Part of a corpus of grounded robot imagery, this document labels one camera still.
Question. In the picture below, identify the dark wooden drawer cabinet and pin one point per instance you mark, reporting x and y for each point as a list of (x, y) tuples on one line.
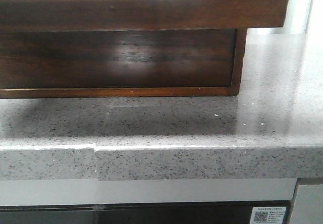
[(237, 62)]

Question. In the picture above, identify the white QR code sticker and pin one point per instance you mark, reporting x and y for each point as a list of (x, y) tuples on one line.
[(268, 215)]

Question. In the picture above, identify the white cabinet door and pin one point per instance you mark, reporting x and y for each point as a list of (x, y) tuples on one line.
[(307, 202)]

